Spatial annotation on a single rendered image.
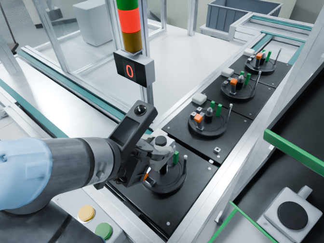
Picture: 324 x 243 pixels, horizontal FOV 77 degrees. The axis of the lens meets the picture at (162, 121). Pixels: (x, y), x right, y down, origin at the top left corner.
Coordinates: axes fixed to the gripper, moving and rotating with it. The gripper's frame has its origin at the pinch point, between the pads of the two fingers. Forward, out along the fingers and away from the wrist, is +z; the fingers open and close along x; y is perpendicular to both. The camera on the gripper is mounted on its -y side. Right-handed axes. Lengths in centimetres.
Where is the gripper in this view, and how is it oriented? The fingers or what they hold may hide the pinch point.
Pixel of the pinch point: (163, 142)
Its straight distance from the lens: 51.5
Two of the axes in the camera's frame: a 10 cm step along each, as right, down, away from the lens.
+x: 7.7, 4.4, -4.6
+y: -4.0, 9.0, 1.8
